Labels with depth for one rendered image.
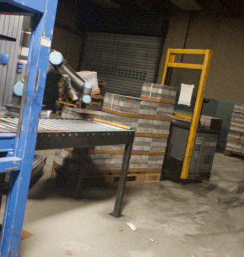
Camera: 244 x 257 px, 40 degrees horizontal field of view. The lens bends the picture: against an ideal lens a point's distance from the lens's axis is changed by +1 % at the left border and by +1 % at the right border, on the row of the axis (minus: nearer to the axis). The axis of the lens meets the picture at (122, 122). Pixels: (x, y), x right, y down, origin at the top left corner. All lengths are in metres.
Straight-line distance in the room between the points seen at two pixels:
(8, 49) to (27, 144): 1.81
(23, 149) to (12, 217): 0.37
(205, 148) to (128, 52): 7.38
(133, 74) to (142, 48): 0.90
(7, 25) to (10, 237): 2.16
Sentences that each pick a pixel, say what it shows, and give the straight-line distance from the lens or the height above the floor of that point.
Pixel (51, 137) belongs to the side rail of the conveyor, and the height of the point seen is 0.76.
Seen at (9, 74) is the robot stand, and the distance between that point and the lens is 3.50.
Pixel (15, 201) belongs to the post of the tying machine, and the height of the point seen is 0.47.
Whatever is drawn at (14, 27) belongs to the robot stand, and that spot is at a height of 1.54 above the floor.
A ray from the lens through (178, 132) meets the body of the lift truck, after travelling 4.98.
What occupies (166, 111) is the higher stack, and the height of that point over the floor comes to 0.96.
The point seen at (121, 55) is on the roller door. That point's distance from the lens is 11.98.
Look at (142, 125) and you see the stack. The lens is 4.22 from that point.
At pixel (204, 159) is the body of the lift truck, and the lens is 5.03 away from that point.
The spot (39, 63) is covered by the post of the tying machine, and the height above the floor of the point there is 1.20.
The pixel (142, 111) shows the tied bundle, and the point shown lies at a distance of 4.16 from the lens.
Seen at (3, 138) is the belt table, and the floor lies 0.78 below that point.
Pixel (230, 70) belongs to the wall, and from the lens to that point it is 10.33.
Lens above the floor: 1.15
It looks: 6 degrees down
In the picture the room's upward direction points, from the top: 10 degrees clockwise
